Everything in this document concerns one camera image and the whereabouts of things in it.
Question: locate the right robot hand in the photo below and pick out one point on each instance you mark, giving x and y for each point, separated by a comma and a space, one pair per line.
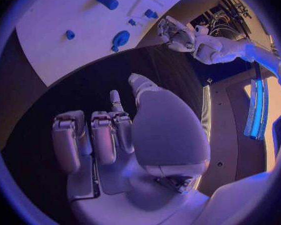
164, 135

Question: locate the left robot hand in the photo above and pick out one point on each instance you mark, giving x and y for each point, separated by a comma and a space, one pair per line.
178, 35

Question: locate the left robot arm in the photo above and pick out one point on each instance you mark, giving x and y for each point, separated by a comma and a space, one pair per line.
229, 48

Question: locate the white task board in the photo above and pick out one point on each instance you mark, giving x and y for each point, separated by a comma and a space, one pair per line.
67, 33

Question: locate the blue plug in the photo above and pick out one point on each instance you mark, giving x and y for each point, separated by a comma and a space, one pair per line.
151, 14

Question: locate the small blue peg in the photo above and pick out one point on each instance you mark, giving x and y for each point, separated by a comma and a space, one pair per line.
131, 22

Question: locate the blue gear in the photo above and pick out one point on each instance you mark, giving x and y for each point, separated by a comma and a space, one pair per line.
120, 38

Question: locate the blue long cylinder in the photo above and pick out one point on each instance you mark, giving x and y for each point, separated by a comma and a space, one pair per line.
107, 1

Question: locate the glowing light bar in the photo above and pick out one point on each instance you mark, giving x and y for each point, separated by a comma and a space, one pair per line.
256, 108

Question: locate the blue short cylinder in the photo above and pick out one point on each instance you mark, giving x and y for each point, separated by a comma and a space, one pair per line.
70, 34

